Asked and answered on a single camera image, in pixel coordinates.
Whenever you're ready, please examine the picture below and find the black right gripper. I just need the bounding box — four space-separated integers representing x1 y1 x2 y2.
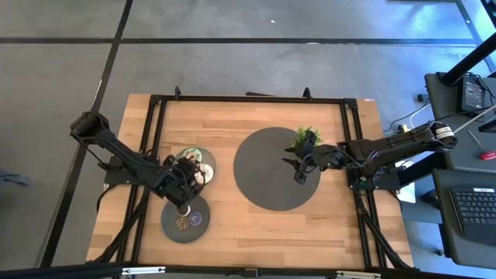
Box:
281 129 346 185

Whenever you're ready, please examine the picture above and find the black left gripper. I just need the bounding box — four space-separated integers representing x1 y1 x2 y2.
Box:
166 157 203 210

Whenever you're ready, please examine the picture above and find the large pale green striped donut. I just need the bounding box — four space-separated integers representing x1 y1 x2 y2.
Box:
181 147 204 164

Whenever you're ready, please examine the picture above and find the green plant in white pot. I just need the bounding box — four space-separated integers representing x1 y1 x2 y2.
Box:
291 124 324 150

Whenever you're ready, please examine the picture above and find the round grey woven placemat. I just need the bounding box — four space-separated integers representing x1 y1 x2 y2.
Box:
232 126 322 212

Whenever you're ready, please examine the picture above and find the white paper sheet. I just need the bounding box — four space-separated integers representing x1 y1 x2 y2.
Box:
396 181 417 205

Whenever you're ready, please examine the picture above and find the black crossbar with silver brackets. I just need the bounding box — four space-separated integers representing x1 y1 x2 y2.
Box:
0 262 496 279

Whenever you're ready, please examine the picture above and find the dark grey desk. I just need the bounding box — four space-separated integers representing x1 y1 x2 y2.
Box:
424 71 496 270

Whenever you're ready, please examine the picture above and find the light grey rod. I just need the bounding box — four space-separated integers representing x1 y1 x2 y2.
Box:
452 103 496 135

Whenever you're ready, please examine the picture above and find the black electronic box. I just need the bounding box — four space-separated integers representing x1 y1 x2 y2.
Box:
460 75 487 115

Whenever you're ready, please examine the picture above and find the black keyboard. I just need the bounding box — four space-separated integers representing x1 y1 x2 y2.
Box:
448 187 496 247

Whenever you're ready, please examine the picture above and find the black pole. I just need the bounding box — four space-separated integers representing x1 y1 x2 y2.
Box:
438 32 496 88

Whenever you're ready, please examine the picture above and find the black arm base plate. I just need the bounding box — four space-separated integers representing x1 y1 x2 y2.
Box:
103 154 158 186
346 170 401 191

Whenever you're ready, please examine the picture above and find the black table frame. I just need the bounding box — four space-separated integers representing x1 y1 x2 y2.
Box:
87 85 414 272

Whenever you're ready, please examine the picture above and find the red-handled screwdriver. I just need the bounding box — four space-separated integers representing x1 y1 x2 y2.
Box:
467 129 496 162

